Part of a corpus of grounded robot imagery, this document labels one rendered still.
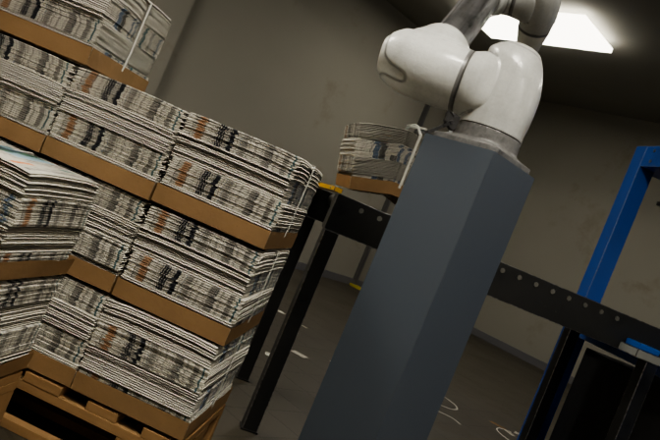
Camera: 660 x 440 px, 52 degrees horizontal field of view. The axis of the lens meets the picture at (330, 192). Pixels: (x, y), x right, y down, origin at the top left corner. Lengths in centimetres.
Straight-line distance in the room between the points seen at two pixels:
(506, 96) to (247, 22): 471
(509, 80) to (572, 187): 656
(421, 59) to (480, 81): 15
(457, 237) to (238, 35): 478
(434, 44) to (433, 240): 46
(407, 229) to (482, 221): 17
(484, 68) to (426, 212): 36
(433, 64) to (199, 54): 442
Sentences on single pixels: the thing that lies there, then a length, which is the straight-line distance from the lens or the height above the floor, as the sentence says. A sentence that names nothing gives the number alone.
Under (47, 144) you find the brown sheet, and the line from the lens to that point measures 171.
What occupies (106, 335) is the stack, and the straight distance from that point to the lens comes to 165.
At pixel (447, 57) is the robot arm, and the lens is 163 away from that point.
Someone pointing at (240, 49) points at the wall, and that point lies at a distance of 613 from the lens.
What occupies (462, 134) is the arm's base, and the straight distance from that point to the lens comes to 160.
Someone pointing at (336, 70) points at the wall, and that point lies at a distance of 687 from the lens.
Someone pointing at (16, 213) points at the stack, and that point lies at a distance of 140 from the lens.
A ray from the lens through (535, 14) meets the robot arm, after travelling 220.
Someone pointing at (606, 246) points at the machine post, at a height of 106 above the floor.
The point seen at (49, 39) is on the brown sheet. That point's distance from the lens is 177.
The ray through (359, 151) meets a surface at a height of 96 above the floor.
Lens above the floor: 76
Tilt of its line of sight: 1 degrees up
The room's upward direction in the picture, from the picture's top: 23 degrees clockwise
